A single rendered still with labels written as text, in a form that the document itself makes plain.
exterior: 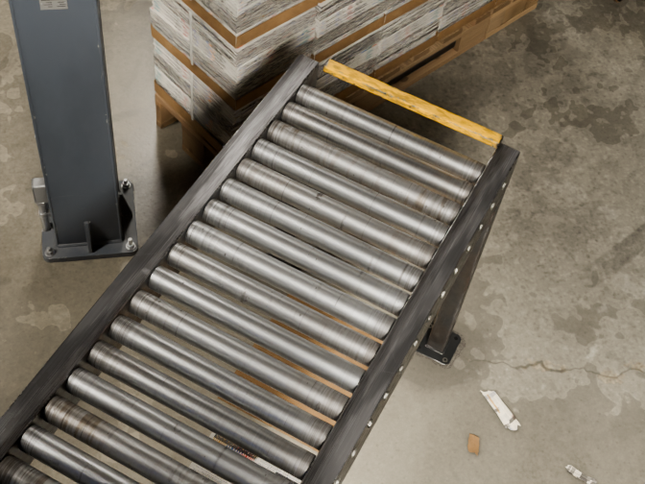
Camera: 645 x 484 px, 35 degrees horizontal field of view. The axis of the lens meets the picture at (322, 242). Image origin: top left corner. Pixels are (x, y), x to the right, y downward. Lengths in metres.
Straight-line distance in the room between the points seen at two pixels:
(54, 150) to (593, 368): 1.58
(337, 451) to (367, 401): 0.11
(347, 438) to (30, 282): 1.39
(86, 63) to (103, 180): 0.42
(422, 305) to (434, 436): 0.83
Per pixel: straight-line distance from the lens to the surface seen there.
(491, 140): 2.23
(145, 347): 1.88
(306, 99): 2.28
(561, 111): 3.55
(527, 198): 3.25
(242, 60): 2.69
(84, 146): 2.66
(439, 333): 2.78
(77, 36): 2.39
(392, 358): 1.89
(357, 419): 1.82
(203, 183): 2.09
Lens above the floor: 2.42
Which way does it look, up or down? 53 degrees down
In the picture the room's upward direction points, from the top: 9 degrees clockwise
